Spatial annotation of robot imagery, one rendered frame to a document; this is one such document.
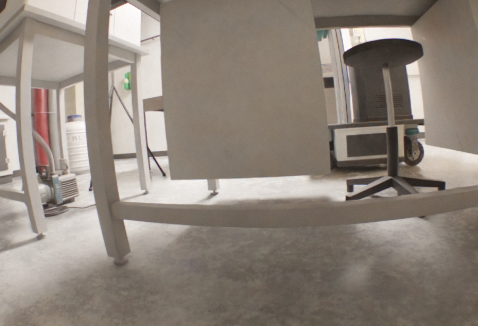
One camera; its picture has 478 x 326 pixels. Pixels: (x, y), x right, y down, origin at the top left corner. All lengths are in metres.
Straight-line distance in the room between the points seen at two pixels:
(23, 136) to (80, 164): 2.14
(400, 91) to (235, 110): 1.30
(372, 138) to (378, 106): 0.23
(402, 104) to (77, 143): 3.17
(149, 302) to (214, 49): 0.69
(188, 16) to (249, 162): 0.51
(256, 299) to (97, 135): 0.52
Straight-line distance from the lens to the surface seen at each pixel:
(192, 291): 0.57
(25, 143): 1.03
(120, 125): 5.03
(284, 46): 0.73
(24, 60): 1.09
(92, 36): 0.72
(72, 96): 4.71
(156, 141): 4.51
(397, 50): 0.96
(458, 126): 1.12
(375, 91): 1.74
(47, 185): 1.57
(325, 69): 2.67
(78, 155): 3.12
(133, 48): 1.53
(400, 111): 1.78
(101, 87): 0.67
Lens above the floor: 0.33
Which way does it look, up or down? 4 degrees down
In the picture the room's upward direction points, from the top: 5 degrees counter-clockwise
